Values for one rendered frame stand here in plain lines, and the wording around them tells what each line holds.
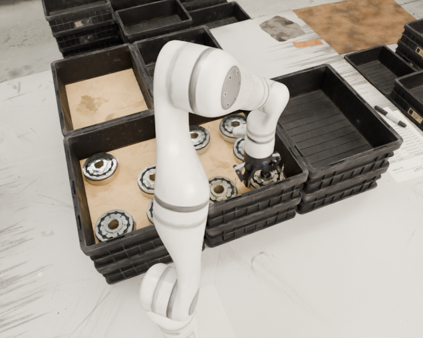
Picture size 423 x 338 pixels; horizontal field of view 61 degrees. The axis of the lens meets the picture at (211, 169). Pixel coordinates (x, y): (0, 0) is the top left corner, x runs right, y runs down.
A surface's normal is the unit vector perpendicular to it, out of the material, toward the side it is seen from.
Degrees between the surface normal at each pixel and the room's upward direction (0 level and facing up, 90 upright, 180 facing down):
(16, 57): 0
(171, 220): 64
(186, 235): 73
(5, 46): 0
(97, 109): 0
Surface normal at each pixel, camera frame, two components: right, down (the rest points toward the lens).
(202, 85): -0.38, 0.24
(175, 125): 0.80, 0.13
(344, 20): 0.00, -0.62
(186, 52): -0.17, -0.51
